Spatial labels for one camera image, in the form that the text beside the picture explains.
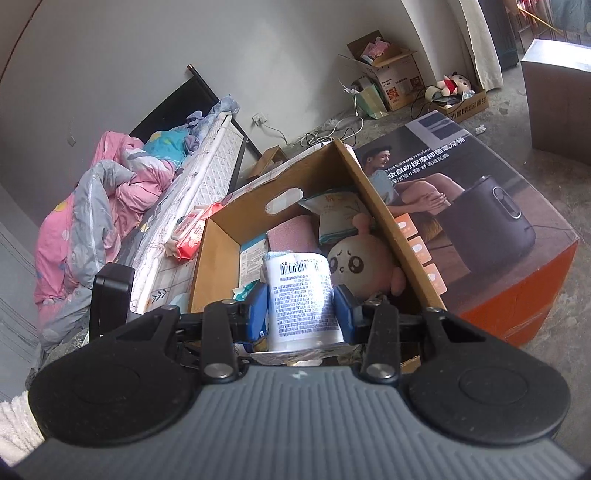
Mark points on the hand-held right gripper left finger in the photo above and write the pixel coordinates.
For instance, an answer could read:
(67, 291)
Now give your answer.
(258, 314)

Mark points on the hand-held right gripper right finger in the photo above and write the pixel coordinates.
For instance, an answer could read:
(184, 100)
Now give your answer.
(344, 314)

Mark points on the white labelled plastic jar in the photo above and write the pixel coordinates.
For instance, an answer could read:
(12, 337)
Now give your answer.
(300, 300)

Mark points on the pink plush rabbit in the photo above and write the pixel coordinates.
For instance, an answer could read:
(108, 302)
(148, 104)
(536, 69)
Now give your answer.
(360, 263)

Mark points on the blue wet wipes pack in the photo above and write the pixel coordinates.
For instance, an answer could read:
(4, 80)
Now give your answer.
(251, 261)

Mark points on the brown cardboard box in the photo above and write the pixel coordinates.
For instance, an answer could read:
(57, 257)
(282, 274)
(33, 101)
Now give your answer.
(217, 258)

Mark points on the pink woven cloth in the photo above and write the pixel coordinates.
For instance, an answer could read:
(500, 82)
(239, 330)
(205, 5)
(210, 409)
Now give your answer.
(293, 233)

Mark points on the white and teal cotton swab bag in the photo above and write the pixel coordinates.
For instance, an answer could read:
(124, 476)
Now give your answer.
(337, 217)

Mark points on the person's left forearm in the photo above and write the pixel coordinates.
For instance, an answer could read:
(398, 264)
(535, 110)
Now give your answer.
(16, 420)

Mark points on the pink and grey floral quilt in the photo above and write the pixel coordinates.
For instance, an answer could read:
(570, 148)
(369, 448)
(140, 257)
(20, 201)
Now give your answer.
(69, 240)

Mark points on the red wet wipes pack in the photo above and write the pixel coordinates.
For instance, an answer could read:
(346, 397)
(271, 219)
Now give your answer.
(189, 240)

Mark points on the small wooden stool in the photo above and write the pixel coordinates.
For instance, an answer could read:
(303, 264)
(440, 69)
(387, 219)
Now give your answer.
(268, 159)

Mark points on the teal patterned garment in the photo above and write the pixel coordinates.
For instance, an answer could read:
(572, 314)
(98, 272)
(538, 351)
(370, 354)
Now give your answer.
(161, 145)

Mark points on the white quilted mattress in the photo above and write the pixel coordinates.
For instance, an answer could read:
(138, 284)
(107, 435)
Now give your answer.
(207, 161)

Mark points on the large printed appliance box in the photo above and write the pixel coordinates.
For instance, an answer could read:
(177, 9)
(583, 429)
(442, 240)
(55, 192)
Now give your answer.
(508, 277)

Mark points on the white power strip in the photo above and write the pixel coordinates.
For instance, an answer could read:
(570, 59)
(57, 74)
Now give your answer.
(332, 124)

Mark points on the lavender grey cloth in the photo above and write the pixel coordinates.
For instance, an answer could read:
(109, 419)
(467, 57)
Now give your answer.
(217, 110)

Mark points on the green paper bag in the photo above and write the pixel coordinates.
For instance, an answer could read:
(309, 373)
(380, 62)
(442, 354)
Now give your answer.
(371, 101)

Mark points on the low cardboard box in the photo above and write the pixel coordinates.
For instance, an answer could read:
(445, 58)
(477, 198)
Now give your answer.
(466, 110)

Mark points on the open printed cardboard box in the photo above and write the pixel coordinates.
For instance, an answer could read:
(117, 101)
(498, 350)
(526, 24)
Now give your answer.
(397, 78)

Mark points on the red dressed doll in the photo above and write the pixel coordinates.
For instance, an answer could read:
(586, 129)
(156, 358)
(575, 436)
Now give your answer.
(450, 85)

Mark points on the plain tall cardboard box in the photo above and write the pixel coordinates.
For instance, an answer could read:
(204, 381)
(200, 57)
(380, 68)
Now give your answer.
(558, 101)

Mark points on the white curtain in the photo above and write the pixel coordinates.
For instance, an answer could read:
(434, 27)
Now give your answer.
(480, 41)

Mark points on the white wall socket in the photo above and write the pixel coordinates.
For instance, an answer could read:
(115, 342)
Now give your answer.
(259, 119)

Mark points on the black metal bed frame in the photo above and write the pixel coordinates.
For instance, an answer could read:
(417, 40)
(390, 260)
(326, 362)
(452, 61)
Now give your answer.
(175, 101)

